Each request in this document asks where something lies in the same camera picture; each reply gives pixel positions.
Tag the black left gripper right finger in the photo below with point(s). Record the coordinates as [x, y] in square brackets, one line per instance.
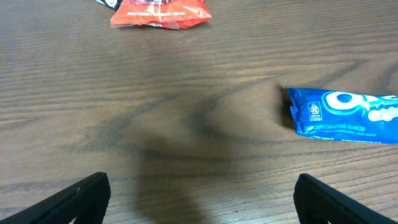
[318, 203]

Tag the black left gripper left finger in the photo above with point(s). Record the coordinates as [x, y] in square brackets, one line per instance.
[84, 202]

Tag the blue Oreo cookie pack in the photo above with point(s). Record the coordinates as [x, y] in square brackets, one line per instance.
[343, 116]

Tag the small black candy bar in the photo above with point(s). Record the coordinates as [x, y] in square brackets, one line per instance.
[112, 4]

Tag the red snack bag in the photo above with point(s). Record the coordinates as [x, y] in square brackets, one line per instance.
[172, 14]

